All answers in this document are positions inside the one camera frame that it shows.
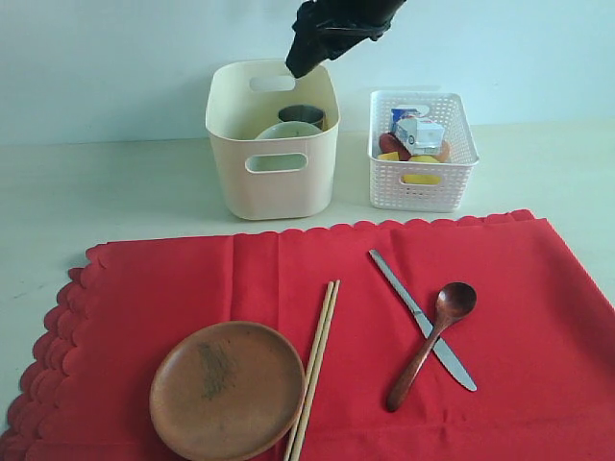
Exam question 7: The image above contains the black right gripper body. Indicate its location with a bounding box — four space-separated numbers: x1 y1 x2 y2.
292 0 405 40

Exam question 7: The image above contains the stainless steel cup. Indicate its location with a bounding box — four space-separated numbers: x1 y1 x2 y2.
278 104 326 131

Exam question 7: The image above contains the white ceramic bowl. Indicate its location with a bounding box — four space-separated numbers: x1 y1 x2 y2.
256 121 322 140

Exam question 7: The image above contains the red sausage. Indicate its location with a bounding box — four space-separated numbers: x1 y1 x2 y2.
379 133 411 161

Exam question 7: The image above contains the yellow cheese wedge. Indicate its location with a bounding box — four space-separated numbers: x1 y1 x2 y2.
377 151 400 161

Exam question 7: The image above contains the blue white milk carton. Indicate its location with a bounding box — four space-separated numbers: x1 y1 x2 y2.
390 107 445 156

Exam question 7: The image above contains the brown egg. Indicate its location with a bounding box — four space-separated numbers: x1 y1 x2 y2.
436 140 451 162

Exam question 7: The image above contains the yellow lemon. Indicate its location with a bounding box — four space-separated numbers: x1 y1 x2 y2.
402 156 441 185

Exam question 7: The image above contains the dark wooden spoon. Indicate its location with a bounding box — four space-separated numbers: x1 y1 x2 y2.
385 281 478 412

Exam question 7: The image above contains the brown wooden plate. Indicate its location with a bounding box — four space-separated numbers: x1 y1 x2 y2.
149 321 306 460

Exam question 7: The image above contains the wooden chopstick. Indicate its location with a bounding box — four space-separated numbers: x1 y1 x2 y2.
291 279 341 460
283 281 335 461

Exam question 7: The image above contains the cream plastic bin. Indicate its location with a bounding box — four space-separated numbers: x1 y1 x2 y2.
205 60 340 220

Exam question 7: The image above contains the white perforated plastic basket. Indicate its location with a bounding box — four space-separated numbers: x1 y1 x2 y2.
367 90 479 212

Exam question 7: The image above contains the steel table knife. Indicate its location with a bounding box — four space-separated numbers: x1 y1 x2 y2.
368 249 478 392

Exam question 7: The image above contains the red scalloped table cloth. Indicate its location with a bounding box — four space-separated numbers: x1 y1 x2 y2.
1 210 614 460

